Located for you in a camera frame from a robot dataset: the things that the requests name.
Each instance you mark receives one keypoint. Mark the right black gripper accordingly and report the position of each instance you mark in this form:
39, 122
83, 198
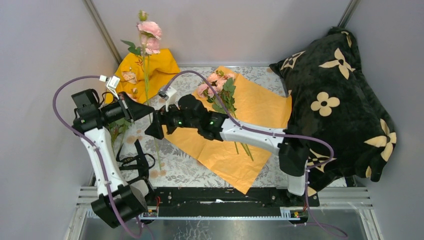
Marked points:
155, 129

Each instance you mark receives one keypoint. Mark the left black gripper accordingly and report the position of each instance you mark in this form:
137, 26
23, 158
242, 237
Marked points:
132, 110

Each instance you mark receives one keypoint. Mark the pink fake flower stem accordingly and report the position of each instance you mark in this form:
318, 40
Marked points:
149, 36

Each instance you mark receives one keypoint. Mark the pink fake flower bunch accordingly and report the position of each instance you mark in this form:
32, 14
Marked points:
219, 92

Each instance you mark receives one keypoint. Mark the orange wrapping paper sheet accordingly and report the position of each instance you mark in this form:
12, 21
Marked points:
218, 126

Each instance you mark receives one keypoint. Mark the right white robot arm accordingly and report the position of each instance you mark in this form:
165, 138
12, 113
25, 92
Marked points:
190, 112

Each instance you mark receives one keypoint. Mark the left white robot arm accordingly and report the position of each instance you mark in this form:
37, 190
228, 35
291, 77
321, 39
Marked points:
118, 200

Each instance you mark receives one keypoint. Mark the floral patterned tablecloth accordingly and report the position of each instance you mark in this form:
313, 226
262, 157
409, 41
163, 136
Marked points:
213, 163

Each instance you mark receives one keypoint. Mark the yellow cloth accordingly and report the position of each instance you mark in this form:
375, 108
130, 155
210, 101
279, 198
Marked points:
141, 78

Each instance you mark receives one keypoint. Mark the black floral plush blanket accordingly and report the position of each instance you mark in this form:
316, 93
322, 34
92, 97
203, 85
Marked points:
332, 101

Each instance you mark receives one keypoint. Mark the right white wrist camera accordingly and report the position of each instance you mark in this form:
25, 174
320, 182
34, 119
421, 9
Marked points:
169, 95

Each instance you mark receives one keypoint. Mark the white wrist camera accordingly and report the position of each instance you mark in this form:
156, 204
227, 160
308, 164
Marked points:
169, 95
111, 84

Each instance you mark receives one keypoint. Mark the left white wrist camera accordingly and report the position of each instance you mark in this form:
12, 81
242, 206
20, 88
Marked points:
111, 84

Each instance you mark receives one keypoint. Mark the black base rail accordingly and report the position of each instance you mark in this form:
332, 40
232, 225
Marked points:
258, 202

